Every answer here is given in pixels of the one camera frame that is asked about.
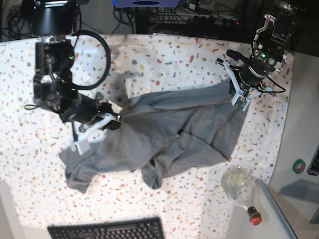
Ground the green and red tape roll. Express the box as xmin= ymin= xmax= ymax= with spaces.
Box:
xmin=292 ymin=159 xmax=306 ymax=174

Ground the terrazzo patterned tablecloth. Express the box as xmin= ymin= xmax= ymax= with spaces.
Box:
xmin=0 ymin=34 xmax=290 ymax=239

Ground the clear glass bottle red cap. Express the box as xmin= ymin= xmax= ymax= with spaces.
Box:
xmin=221 ymin=165 xmax=262 ymax=226

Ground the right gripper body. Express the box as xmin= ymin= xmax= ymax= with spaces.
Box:
xmin=62 ymin=95 xmax=112 ymax=124

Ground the blue box with oval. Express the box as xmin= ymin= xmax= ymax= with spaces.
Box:
xmin=110 ymin=0 xmax=180 ymax=8

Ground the black power strip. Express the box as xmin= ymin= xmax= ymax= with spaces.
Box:
xmin=186 ymin=15 xmax=241 ymax=26

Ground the dark phone on table edge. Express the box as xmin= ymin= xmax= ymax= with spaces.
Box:
xmin=307 ymin=147 xmax=319 ymax=176

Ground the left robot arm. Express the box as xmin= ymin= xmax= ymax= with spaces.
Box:
xmin=226 ymin=0 xmax=307 ymax=97

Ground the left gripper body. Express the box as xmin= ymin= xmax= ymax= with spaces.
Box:
xmin=226 ymin=50 xmax=266 ymax=89

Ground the black computer keyboard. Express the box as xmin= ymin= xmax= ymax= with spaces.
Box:
xmin=47 ymin=217 xmax=165 ymax=239

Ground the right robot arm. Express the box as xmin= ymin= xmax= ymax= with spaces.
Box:
xmin=32 ymin=0 xmax=121 ymax=130

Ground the grey t-shirt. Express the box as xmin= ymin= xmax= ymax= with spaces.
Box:
xmin=59 ymin=82 xmax=247 ymax=193

